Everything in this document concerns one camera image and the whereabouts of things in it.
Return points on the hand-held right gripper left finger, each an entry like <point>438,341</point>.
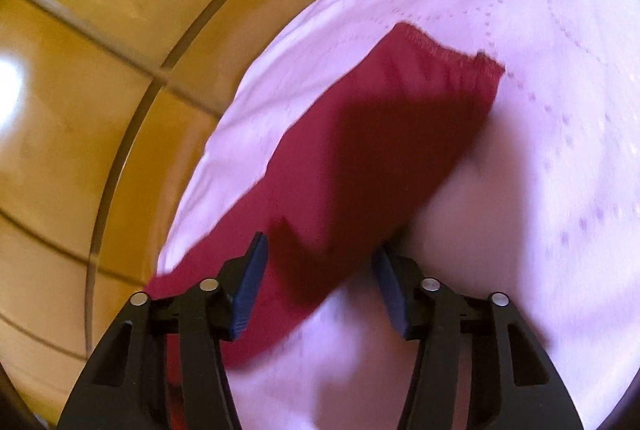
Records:
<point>249,292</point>

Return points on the pink bed sheet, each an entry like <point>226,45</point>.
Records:
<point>550,59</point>

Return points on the dark red garment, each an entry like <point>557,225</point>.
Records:
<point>350,134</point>

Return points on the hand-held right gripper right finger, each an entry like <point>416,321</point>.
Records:
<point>392,292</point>

